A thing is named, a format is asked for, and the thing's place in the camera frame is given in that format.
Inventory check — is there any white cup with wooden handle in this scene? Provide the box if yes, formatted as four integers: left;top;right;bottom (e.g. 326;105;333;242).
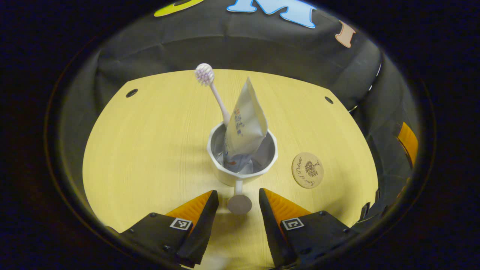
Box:
207;121;279;215

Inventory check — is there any white toothpaste tube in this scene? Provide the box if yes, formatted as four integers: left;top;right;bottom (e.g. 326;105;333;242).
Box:
223;77;269;174

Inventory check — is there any light wooden desktop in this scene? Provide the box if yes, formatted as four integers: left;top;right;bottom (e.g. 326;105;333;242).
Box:
82;69;379;270

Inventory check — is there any round cork coaster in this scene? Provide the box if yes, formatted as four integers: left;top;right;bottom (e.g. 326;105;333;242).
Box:
291;152;324;189

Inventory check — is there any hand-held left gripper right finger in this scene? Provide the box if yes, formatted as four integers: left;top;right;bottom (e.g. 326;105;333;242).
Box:
259;188;359;269

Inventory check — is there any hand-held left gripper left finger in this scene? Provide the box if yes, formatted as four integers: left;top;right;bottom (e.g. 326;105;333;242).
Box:
107;190;219;269

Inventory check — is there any thin white cable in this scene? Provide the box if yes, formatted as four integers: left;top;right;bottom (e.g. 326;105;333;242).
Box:
347;62;383;113

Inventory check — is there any pale pink toothbrush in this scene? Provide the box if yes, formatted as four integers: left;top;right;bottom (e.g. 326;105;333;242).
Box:
195;63;231;126

